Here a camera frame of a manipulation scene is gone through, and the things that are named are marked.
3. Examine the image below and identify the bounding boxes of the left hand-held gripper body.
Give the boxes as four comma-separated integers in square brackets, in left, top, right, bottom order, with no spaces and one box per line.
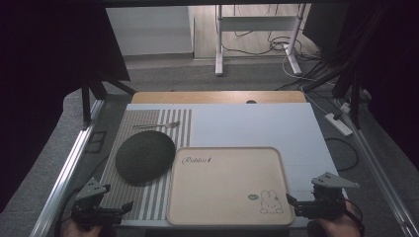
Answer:
[71,177,124,229]

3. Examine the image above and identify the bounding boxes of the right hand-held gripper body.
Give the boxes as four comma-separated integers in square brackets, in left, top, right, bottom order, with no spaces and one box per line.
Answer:
[295,171,361,220]

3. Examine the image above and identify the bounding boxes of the person's left hand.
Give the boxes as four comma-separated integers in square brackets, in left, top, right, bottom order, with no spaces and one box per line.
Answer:
[61,218,104,237]

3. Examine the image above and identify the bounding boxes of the person's right hand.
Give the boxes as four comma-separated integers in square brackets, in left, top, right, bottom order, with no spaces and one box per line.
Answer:
[315,200,364,237]

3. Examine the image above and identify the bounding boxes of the dark round plate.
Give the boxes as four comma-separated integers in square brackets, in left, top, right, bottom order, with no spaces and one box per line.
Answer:
[115,129,177,188]

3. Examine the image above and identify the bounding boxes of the beige tray with rabbit print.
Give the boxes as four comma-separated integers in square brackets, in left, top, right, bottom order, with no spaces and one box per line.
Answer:
[165,146,296,227]

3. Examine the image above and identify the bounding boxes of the white power strip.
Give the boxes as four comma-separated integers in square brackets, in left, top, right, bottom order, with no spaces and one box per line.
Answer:
[324,112,354,137]

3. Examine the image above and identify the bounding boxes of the white board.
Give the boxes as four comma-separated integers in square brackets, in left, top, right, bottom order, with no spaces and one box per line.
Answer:
[98,102,341,229]

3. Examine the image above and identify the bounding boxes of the silver fork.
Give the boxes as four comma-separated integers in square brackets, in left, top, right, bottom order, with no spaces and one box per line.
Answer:
[131,120,182,130]

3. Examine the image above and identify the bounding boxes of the grey striped placemat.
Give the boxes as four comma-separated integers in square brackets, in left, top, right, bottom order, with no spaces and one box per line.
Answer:
[99,109,193,222]

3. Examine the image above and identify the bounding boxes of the wooden desk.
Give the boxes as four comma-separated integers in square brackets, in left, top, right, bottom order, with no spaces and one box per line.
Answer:
[130,90,307,105]

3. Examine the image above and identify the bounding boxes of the white metal stand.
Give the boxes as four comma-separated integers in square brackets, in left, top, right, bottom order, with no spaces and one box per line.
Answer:
[214,3,307,78]

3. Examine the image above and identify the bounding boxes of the white cabinet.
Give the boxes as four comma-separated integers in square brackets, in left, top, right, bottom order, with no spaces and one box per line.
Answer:
[105,5,196,57]

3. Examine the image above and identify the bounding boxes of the aluminium rail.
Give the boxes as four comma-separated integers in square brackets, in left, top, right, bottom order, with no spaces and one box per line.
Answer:
[332,98,419,237]
[30,98,107,237]

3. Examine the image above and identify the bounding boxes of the black cable loop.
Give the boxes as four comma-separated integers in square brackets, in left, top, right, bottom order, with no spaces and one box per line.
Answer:
[323,136,360,173]

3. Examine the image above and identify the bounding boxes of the white cable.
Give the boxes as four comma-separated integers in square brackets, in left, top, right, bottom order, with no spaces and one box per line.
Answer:
[282,54,334,116]

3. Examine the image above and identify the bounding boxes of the tangle of black floor cables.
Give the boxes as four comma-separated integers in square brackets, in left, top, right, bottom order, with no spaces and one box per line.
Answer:
[222,30,322,63]

